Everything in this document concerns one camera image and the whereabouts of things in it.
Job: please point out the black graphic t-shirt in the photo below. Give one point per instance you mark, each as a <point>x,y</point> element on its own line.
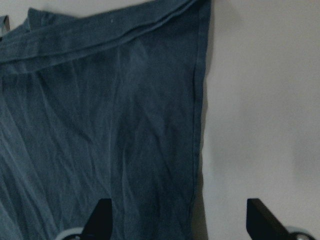
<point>103,107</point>

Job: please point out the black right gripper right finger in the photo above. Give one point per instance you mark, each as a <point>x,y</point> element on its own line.
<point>261,224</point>

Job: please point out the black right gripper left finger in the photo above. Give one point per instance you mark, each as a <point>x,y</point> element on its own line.
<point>99,224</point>

